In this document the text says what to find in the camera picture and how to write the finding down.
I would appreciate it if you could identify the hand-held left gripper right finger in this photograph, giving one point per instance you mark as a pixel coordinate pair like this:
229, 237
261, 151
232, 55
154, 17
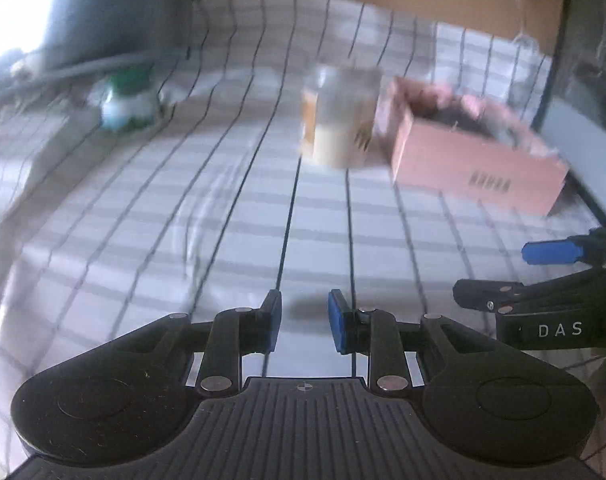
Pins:
336, 322

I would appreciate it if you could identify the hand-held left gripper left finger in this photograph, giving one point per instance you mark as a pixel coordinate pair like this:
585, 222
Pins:
276, 321

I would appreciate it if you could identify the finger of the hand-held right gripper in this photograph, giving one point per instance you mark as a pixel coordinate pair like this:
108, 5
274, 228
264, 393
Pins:
483, 294
548, 252

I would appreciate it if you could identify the pink cardboard box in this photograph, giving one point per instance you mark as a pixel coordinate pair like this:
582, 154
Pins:
458, 167

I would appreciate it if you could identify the black plush rat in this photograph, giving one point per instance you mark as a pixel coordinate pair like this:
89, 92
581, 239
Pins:
458, 116

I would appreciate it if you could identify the checkered white tablecloth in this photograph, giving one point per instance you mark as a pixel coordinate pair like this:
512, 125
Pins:
308, 240

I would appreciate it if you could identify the clear jar with orange label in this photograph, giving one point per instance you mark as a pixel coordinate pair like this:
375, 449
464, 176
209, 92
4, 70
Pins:
340, 132

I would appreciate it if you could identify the green-lid glass jar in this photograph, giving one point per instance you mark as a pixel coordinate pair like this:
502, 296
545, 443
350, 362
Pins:
128, 110

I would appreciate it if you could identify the black computer monitor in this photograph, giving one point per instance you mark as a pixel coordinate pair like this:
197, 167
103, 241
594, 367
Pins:
108, 10

